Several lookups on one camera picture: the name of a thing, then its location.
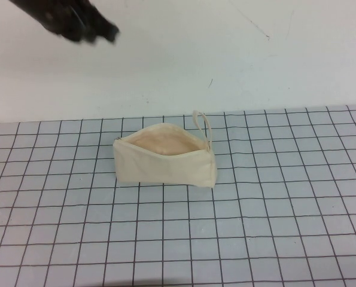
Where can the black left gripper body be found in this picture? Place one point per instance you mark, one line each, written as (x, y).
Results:
(64, 15)

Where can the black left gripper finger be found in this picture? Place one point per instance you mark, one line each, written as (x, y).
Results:
(79, 39)
(107, 28)

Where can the cream fabric zipper pencil case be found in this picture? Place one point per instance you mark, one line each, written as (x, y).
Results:
(162, 170)

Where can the grey grid pattern table mat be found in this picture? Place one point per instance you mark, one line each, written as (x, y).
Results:
(255, 224)

